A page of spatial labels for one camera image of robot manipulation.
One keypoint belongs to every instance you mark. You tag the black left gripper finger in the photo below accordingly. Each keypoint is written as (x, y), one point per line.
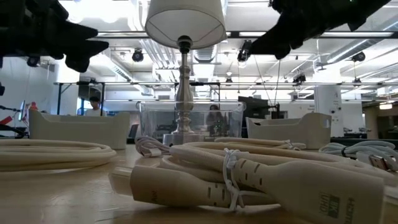
(81, 31)
(85, 51)

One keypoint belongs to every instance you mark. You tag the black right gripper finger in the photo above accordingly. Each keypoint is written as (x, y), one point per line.
(280, 45)
(286, 25)

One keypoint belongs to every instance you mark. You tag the black ceiling-mounted device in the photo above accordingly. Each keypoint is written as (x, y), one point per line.
(359, 56)
(137, 55)
(299, 78)
(244, 51)

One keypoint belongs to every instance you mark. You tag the black overhead rig beam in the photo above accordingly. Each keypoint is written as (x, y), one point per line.
(231, 34)

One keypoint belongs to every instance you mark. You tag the person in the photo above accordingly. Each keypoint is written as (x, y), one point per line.
(94, 110)
(214, 119)

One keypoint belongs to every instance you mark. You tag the black monitor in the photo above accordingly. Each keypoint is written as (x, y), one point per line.
(253, 107)

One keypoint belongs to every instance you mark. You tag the beige plastic bin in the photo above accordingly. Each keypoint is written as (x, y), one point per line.
(295, 130)
(77, 130)

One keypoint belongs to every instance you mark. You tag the white cylindrical pillar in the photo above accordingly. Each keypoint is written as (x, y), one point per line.
(328, 109)

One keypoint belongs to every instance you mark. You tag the white shade silver table lamp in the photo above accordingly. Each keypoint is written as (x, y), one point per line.
(186, 18)

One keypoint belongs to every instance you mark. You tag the clear plastic bin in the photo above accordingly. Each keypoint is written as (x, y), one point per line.
(155, 121)

